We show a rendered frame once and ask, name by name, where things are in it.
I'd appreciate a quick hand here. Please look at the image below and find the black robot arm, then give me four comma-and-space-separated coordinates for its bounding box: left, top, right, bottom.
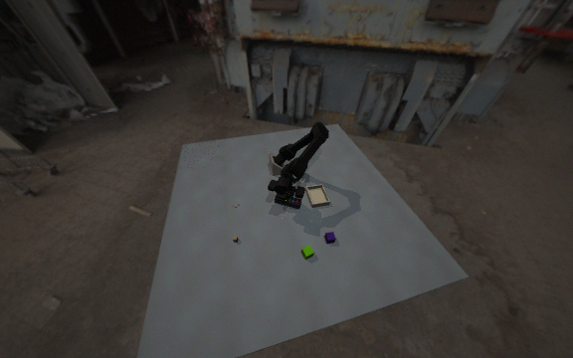
273, 122, 329, 200

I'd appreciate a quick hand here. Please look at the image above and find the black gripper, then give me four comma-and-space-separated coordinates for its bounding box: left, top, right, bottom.
268, 180, 305, 199

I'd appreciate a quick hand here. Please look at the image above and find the olive-brown shallow tray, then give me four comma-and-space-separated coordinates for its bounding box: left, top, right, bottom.
305, 184, 330, 208

